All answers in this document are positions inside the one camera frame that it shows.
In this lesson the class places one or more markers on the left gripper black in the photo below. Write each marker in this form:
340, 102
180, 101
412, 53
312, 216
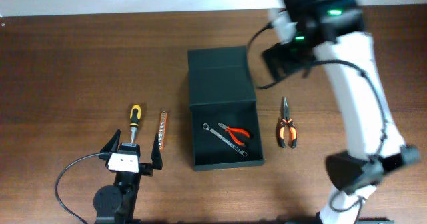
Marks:
147, 168

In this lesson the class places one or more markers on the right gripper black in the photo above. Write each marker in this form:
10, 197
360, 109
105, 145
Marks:
285, 65

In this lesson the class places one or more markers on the orange socket bit rail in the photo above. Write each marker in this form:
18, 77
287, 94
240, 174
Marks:
162, 128

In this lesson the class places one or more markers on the black orange needle-nose pliers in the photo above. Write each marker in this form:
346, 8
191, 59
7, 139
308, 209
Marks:
286, 123

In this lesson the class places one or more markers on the silver ring wrench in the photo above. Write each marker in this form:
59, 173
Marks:
234, 147

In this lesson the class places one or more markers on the small red cutting pliers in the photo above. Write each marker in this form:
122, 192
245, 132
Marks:
232, 131

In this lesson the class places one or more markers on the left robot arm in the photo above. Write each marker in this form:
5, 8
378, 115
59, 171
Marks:
116, 203

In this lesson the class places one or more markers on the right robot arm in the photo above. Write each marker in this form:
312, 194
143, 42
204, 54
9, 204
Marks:
332, 34

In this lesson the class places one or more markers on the yellow black screwdriver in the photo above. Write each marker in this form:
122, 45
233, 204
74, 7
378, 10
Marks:
135, 116

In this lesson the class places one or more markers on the dark green open box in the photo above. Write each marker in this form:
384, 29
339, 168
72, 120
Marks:
221, 91

